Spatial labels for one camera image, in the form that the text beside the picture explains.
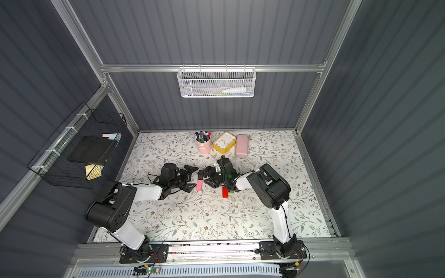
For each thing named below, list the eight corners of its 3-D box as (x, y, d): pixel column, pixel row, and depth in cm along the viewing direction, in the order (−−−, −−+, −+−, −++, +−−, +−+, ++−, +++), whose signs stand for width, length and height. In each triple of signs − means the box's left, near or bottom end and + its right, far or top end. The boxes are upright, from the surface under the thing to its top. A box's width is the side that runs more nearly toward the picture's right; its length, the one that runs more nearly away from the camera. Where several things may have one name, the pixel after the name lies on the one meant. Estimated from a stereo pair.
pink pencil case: (235, 157, 109) (235, 153, 106) (234, 137, 120) (234, 134, 117) (249, 157, 109) (250, 153, 106) (247, 137, 120) (247, 134, 117)
